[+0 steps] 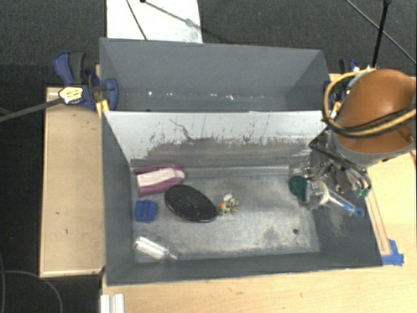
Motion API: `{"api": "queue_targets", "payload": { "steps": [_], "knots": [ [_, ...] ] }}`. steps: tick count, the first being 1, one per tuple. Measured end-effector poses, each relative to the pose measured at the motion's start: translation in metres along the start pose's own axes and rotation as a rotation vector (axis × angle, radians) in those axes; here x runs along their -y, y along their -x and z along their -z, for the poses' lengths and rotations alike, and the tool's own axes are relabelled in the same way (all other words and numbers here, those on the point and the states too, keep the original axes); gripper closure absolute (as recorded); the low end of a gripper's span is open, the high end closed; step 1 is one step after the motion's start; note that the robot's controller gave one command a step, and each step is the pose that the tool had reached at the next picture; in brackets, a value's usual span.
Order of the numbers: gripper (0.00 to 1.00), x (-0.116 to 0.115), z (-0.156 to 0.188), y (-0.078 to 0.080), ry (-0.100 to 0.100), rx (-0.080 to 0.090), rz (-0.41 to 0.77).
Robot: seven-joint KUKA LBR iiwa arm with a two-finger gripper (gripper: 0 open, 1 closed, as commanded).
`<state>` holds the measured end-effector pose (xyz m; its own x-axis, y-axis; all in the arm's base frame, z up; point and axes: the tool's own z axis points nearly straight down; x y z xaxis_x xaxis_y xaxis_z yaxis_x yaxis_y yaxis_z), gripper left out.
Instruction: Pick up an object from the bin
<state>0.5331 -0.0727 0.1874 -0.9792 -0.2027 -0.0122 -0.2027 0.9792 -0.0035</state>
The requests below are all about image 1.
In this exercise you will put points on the black oval disc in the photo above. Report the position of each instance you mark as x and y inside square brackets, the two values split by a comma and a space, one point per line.
[190, 203]

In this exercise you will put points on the blue sponge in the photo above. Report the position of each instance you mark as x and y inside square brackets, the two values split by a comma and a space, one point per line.
[145, 210]

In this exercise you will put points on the grey metal bin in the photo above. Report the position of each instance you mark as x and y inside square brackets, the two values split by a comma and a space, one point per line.
[228, 233]

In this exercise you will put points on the clear plastic bottle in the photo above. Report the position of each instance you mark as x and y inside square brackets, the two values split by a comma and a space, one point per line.
[151, 248]

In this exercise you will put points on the dark green round thing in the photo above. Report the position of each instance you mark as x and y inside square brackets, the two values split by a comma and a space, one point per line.
[297, 187]

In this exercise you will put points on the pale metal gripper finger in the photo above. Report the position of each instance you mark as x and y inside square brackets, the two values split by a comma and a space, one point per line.
[314, 194]
[301, 169]

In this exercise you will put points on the pale wood board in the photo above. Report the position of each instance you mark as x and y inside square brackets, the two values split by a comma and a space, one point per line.
[71, 181]

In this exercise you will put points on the small spotted toy animal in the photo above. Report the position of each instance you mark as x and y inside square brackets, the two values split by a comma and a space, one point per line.
[230, 204]

